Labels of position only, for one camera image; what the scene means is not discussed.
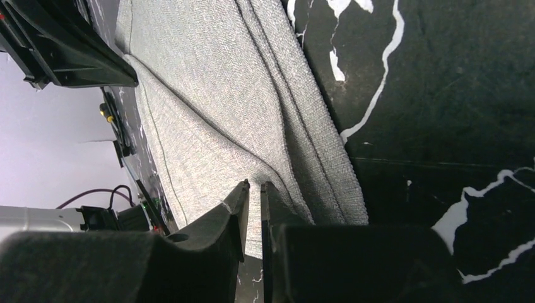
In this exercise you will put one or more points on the grey cloth napkin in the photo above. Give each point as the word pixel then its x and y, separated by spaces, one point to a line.
pixel 226 94

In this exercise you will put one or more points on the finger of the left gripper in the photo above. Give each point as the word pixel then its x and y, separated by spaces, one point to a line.
pixel 51 42

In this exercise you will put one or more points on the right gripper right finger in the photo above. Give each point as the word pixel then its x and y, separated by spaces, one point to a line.
pixel 350 263

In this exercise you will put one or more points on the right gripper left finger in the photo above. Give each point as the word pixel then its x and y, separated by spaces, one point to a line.
pixel 198 264

